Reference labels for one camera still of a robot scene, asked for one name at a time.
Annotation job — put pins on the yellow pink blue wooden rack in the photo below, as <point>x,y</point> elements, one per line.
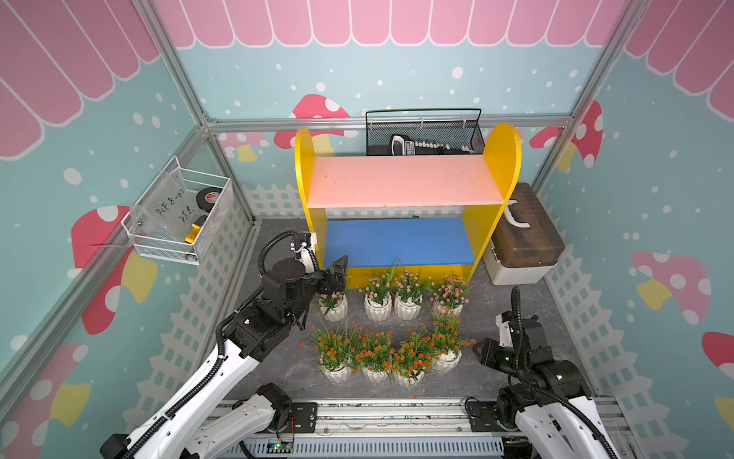
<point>431,247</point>

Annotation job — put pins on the black mesh wire basket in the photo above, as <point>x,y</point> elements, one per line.
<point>456,127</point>

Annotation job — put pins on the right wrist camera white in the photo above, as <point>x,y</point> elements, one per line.
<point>505,332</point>

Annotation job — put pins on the white box with brown lid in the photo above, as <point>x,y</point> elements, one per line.
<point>526,245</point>

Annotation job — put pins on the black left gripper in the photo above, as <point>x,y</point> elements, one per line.
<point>339,268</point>

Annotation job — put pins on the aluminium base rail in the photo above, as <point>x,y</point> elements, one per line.
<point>430,428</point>

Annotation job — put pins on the black tape roll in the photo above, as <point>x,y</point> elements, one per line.
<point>207,198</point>

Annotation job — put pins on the clear wall-mounted wire basket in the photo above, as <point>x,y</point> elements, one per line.
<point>159,221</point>

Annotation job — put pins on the yellow utility knife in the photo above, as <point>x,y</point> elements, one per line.
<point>195,229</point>

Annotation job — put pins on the pink flower pot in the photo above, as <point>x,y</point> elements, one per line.
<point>410,290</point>
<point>449,296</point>
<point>333,307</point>
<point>378,293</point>

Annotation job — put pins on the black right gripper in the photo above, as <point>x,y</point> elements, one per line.
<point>487,354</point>

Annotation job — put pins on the black white label maker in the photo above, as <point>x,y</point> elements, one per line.
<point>401,145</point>

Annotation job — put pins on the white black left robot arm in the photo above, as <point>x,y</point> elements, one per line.
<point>245,338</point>

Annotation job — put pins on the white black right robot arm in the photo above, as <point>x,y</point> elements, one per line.
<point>546,400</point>

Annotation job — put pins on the orange flower pot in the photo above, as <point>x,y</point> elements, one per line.
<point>373,356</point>
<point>336,350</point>
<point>449,344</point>
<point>414,357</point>

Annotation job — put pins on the pink flower pot far right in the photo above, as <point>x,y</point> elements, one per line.
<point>449,296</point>

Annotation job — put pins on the pink flower pot far left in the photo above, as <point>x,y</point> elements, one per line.
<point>333,307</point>

